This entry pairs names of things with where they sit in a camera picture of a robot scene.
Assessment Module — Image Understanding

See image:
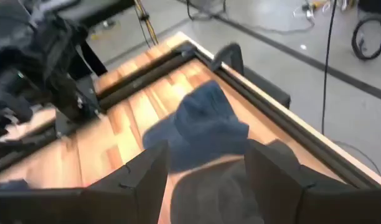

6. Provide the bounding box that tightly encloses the long black floor cable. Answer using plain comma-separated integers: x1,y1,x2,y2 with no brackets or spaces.
320,0,339,136

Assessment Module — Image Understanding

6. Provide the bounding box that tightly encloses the coiled black cable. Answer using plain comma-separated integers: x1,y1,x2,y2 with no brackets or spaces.
351,15,381,62

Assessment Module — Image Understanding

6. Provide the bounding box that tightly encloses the yellow black cable bundle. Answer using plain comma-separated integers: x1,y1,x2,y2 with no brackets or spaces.
133,0,159,46

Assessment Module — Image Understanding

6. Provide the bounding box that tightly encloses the black table end rail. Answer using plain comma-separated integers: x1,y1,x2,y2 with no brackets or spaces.
95,46,198,111

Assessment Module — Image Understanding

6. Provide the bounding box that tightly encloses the grey knit hat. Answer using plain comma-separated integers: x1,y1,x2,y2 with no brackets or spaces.
170,139,302,224

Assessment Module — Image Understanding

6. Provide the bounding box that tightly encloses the black table clamp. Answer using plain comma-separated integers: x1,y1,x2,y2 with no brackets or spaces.
209,42,245,77

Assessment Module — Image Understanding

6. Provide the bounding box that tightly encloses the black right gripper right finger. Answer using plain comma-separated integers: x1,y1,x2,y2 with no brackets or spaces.
243,139,380,224

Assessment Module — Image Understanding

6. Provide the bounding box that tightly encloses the dark knit hat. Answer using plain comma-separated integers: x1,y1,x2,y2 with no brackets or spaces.
143,80,250,174

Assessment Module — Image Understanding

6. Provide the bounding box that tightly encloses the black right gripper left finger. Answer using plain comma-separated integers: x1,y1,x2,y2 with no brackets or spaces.
83,141,170,224

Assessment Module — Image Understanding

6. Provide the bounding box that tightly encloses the black table edge rail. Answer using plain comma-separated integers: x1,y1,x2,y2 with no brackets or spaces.
193,49,381,189

